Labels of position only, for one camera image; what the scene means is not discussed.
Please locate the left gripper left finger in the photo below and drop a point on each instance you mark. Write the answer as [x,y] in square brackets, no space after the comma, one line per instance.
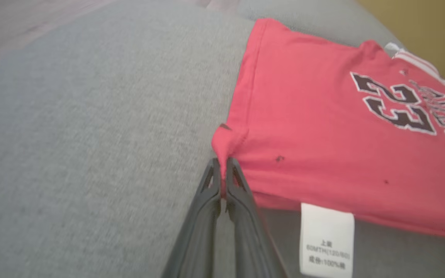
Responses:
[195,239]

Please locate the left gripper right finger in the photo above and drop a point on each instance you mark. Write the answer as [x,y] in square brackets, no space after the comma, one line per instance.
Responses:
[253,247]

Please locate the red basketball jersey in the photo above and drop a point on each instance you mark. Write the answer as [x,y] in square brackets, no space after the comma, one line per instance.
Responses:
[303,135]

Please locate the grey sofa section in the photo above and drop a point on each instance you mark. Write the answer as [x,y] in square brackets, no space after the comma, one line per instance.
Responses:
[307,17]

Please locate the yellow sofa section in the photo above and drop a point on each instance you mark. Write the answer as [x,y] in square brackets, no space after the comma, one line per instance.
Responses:
[431,31]

